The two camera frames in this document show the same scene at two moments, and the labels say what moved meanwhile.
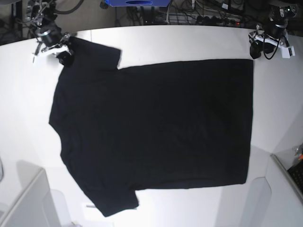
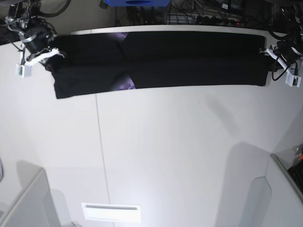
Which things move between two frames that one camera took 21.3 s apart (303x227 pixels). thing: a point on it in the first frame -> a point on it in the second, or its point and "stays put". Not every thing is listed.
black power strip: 200,20 stays put
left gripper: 52,41 -> 35,42
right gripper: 255,44 -> 286,52
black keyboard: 296,172 stays put
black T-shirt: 158,125 -> 92,63
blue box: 138,3 stays put
